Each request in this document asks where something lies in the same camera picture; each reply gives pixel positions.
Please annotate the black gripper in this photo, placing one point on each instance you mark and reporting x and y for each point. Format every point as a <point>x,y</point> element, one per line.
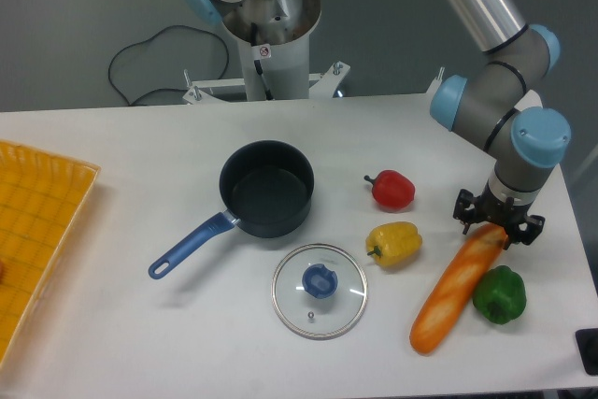
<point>519,228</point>

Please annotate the long orange bread loaf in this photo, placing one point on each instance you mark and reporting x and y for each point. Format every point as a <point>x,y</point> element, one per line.
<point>446,302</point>

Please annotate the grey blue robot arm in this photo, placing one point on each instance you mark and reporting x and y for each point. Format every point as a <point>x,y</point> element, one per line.
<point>525,144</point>

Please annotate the green bell pepper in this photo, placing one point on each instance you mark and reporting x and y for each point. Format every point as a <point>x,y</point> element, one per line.
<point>500,297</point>

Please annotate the yellow bell pepper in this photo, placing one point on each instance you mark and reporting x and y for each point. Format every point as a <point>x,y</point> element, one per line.
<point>391,243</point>

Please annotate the red bell pepper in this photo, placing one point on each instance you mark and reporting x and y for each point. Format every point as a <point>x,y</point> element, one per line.
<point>391,190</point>

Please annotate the black device at table edge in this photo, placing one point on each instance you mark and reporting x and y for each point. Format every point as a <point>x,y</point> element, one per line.
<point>587,343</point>

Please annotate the glass lid with blue knob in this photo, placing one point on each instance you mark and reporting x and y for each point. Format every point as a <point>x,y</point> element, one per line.
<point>319,291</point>

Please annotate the yellow woven basket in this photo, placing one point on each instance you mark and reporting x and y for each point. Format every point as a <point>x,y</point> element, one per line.
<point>42,194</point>

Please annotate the dark saucepan with blue handle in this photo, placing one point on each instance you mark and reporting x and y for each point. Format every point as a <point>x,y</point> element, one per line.
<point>266,187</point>

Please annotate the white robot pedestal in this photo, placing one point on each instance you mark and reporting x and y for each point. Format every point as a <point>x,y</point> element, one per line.
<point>272,38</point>

